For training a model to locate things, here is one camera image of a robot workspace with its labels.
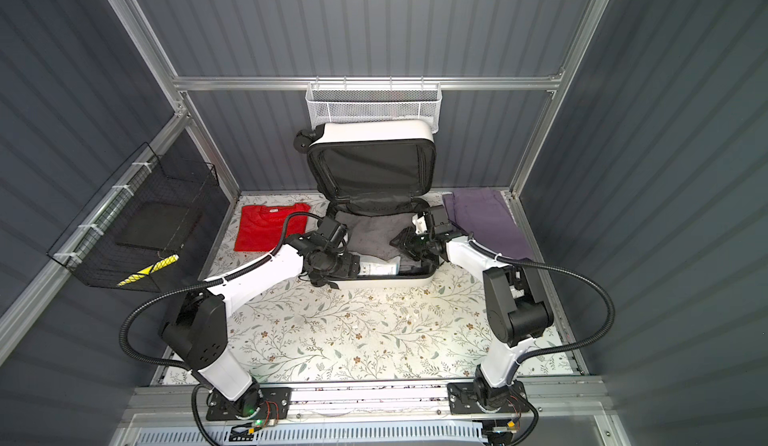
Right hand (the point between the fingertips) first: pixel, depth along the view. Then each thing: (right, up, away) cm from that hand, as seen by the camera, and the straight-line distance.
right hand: (396, 247), depth 91 cm
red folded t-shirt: (-49, +5, +19) cm, 52 cm away
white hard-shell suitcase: (-7, +23, +2) cm, 24 cm away
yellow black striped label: (-56, -3, -26) cm, 62 cm away
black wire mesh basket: (-62, +6, -19) cm, 65 cm away
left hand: (-14, -6, -3) cm, 16 cm away
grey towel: (-8, +3, +9) cm, 12 cm away
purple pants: (+35, +9, +20) cm, 41 cm away
